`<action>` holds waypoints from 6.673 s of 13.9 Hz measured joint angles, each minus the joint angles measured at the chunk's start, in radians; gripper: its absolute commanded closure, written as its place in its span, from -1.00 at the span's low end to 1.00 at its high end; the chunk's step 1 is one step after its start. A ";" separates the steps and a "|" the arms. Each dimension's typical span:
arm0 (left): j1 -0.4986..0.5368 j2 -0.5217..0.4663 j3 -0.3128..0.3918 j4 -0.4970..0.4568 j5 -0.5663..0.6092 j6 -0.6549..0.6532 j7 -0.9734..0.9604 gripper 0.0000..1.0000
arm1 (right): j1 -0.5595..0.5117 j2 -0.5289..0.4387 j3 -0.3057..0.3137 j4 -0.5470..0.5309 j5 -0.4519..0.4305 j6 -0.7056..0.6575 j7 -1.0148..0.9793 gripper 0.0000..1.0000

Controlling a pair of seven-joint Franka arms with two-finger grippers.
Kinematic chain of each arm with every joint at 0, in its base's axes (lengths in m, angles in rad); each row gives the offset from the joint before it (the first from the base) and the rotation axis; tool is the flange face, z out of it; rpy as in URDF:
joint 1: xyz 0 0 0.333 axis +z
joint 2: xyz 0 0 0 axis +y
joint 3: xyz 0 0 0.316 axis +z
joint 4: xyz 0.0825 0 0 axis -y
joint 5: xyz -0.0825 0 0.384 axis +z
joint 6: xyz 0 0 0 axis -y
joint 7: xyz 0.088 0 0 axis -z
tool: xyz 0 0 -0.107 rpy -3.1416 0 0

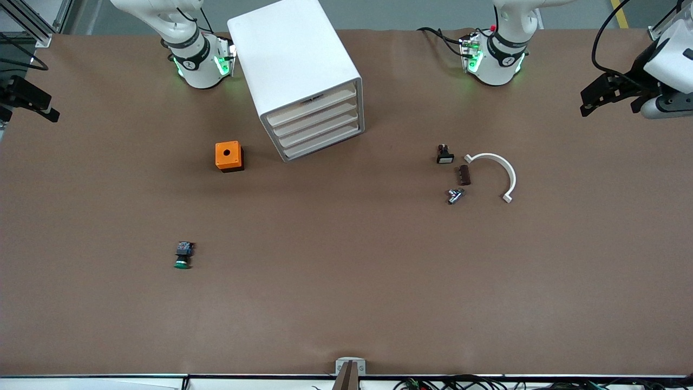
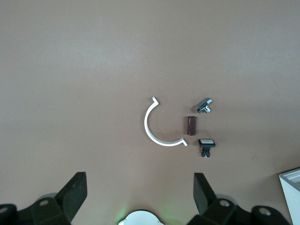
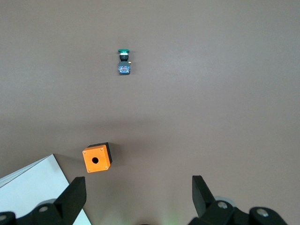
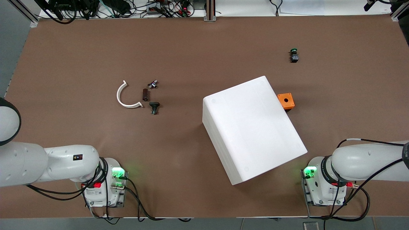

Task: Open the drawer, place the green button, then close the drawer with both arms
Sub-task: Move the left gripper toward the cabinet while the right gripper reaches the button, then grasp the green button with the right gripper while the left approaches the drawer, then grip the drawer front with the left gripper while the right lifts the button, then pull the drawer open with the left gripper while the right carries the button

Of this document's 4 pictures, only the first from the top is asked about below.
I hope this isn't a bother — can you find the green push button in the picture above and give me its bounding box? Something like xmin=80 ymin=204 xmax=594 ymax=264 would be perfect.
xmin=173 ymin=242 xmax=195 ymax=270

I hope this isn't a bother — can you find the orange button box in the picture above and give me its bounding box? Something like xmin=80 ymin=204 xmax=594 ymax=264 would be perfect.
xmin=215 ymin=141 xmax=245 ymax=173

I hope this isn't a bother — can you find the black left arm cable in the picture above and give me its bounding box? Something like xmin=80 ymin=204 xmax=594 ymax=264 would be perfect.
xmin=591 ymin=0 xmax=693 ymax=83

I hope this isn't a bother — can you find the aluminium frame profile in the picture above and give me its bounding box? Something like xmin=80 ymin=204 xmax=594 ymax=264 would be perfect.
xmin=648 ymin=0 xmax=693 ymax=42
xmin=0 ymin=0 xmax=74 ymax=48

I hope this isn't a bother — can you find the white curved plastic bracket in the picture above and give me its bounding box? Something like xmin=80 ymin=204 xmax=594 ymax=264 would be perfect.
xmin=464 ymin=153 xmax=517 ymax=204

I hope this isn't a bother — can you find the black base power cable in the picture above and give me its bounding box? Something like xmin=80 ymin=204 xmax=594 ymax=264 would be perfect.
xmin=416 ymin=26 xmax=467 ymax=58

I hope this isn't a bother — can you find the black cable bundle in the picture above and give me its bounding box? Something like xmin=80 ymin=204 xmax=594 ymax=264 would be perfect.
xmin=311 ymin=375 xmax=693 ymax=390

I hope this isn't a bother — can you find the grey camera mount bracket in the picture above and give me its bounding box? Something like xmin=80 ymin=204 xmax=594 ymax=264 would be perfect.
xmin=331 ymin=357 xmax=367 ymax=390

